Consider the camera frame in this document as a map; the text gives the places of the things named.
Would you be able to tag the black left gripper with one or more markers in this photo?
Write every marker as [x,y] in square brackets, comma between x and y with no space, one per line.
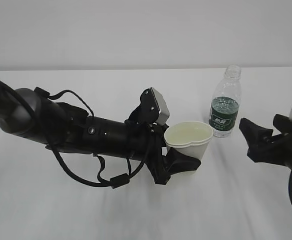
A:
[161,167]

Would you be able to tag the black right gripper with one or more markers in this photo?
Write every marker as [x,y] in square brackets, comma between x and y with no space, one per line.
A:
[265,148]

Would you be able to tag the white paper cup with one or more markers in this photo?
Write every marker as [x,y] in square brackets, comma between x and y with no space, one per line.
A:
[190,138]

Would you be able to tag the clear green-label water bottle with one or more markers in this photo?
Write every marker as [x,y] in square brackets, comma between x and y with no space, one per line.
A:
[225,102]

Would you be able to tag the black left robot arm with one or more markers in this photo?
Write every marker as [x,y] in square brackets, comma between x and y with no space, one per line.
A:
[38,116]

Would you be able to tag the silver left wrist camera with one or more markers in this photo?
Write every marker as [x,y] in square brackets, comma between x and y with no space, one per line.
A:
[153,107]

